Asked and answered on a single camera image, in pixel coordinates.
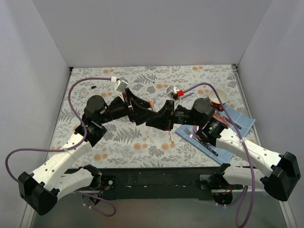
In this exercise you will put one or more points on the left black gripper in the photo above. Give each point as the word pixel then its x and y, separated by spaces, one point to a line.
pixel 129 107

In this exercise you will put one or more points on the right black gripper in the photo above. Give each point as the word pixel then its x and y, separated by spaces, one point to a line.
pixel 170 115

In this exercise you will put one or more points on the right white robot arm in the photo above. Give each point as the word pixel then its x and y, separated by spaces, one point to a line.
pixel 276 173

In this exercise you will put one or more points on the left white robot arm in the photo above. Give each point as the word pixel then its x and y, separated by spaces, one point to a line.
pixel 44 186

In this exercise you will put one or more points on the floral tablecloth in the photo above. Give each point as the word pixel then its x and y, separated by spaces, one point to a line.
pixel 126 145

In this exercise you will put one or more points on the pink dotted plate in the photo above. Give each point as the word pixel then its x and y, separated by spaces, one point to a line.
pixel 219 118

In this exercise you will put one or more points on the red and white cup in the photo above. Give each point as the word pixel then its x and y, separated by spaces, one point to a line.
pixel 213 98

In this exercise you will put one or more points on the blue checked cloth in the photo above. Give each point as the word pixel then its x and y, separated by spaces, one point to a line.
pixel 219 155

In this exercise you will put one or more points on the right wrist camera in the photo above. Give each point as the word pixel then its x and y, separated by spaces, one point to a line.
pixel 174 94

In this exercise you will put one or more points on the black handled fork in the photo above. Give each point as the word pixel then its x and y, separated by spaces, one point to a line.
pixel 191 135

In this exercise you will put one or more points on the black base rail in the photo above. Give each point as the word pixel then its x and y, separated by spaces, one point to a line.
pixel 156 183

